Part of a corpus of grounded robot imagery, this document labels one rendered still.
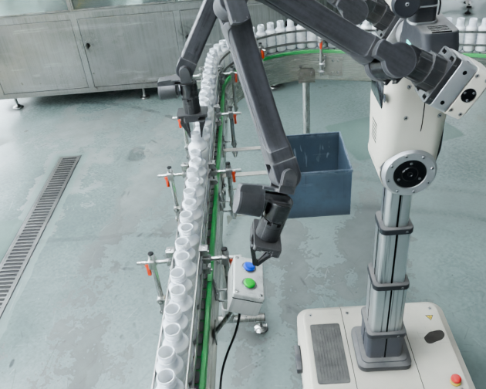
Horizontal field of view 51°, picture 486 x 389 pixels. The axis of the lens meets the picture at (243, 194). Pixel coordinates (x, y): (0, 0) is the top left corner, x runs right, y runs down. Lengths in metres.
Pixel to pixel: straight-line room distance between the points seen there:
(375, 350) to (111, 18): 3.70
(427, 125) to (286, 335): 1.47
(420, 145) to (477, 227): 1.89
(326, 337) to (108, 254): 1.55
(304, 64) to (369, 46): 1.91
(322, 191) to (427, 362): 0.80
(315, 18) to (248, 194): 0.40
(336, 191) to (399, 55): 0.96
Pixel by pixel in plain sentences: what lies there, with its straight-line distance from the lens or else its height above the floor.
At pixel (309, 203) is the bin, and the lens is 2.08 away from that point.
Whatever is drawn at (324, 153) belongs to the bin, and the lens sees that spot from 2.31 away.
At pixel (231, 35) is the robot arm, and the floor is 1.70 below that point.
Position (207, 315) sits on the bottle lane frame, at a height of 1.00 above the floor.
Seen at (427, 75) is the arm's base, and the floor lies 1.56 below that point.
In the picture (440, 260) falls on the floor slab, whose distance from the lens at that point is 3.09.
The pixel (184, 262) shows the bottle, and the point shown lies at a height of 1.16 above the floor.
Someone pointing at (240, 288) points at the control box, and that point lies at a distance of 1.29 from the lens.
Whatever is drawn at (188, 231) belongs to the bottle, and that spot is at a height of 1.16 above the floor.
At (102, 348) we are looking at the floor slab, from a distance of 2.76.
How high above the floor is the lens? 2.03
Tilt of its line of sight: 35 degrees down
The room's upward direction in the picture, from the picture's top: 6 degrees counter-clockwise
